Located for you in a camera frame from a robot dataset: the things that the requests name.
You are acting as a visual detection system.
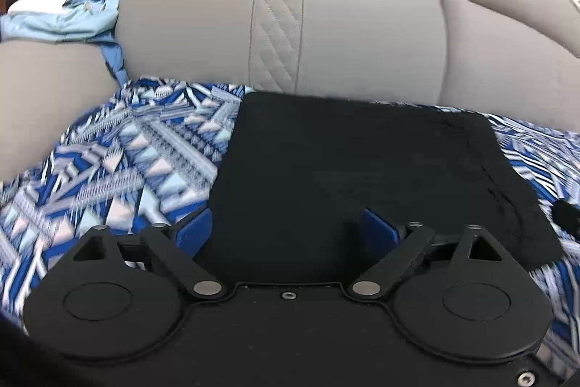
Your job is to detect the black pants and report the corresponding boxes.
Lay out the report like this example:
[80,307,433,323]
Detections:
[207,91,563,284]

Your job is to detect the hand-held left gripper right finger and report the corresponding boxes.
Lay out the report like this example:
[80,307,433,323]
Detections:
[347,208,498,298]

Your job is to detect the blue white patterned blanket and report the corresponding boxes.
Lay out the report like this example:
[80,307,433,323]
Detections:
[0,38,580,381]

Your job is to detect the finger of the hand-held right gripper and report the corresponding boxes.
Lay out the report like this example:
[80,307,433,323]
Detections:
[550,199,580,234]

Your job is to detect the beige sofa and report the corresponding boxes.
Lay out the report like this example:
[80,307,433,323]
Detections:
[0,0,580,184]

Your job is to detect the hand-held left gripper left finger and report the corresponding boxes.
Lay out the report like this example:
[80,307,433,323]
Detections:
[71,208,227,301]

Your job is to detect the light blue cloth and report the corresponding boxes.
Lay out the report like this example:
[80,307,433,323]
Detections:
[0,0,124,47]

